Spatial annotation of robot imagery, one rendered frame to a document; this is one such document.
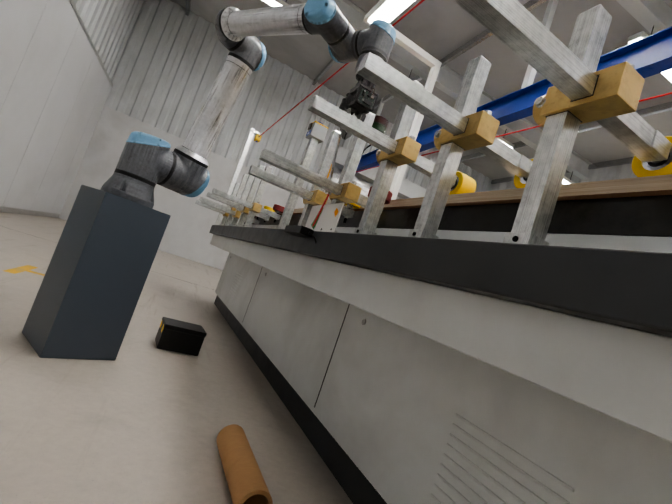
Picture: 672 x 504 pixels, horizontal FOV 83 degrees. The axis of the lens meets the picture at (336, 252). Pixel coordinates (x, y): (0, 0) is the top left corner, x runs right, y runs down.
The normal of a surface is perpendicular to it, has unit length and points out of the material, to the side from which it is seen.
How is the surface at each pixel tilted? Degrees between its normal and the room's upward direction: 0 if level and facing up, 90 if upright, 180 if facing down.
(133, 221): 90
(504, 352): 90
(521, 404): 90
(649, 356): 90
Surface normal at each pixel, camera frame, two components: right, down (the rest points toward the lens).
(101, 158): 0.37, 0.05
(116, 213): 0.76, 0.21
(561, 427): -0.85, -0.33
